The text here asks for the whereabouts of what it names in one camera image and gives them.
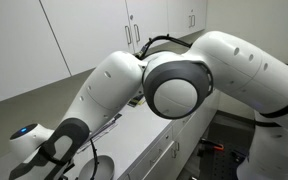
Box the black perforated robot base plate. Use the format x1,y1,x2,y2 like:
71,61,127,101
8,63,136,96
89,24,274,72
176,111,255,180

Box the white lower drawer cabinets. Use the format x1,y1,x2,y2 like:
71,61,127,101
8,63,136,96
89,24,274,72
118,90,220,180

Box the far black orange clamp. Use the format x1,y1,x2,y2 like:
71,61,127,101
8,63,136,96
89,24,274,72
199,138,224,151

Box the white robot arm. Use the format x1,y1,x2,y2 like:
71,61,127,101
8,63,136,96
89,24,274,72
9,31,288,180

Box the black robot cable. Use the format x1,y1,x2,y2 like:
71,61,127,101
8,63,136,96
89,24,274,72
135,33,193,61

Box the white upper wall cabinets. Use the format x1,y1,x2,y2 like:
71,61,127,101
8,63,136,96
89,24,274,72
0,0,207,101

